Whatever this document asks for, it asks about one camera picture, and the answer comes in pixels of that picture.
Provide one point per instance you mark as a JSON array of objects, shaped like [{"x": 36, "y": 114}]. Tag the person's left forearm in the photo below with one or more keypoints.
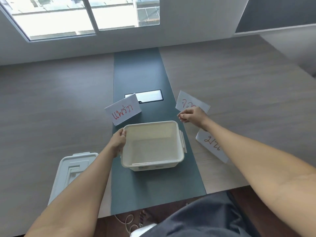
[{"x": 81, "y": 190}]

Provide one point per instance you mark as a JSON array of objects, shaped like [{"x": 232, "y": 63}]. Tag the person's right hand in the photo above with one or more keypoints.
[{"x": 196, "y": 117}]

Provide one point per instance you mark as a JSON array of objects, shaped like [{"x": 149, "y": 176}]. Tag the person's grey trousers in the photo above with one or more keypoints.
[{"x": 205, "y": 217}]

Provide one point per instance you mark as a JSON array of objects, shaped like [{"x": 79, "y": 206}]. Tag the dark wall panel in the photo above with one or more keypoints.
[{"x": 276, "y": 12}]

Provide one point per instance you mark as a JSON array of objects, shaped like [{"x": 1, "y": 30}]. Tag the person's bare foot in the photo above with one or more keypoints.
[{"x": 147, "y": 218}]

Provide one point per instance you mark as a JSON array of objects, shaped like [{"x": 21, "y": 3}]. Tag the white paper card orange writing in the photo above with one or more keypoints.
[{"x": 212, "y": 145}]

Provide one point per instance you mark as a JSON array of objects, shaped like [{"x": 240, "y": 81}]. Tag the person's left thumb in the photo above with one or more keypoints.
[{"x": 124, "y": 133}]

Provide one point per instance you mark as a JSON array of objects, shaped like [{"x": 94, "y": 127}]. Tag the white plastic container lid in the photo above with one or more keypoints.
[{"x": 66, "y": 172}]

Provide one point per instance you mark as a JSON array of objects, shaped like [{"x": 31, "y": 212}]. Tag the white paper card red writing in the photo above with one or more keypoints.
[{"x": 190, "y": 101}]

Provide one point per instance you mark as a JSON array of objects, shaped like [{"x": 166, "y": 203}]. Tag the dark green table runner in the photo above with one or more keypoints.
[{"x": 138, "y": 71}]

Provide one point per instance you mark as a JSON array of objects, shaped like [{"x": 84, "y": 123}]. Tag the person's right forearm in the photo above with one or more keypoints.
[{"x": 256, "y": 165}]

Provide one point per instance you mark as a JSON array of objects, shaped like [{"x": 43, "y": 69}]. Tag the person's right fingers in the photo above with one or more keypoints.
[{"x": 184, "y": 116}]

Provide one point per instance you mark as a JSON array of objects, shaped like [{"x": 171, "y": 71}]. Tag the white folded card red writing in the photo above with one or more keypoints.
[{"x": 123, "y": 111}]

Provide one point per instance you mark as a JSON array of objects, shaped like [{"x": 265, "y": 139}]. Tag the person's left hand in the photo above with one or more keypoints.
[{"x": 116, "y": 143}]

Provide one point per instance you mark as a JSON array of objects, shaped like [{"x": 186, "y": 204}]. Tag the white framed window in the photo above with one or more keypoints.
[{"x": 74, "y": 14}]

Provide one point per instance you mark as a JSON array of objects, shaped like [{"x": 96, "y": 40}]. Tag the white plastic storage container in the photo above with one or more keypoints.
[{"x": 153, "y": 145}]

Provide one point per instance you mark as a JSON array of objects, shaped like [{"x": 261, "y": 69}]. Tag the black table socket cover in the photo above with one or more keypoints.
[{"x": 148, "y": 96}]

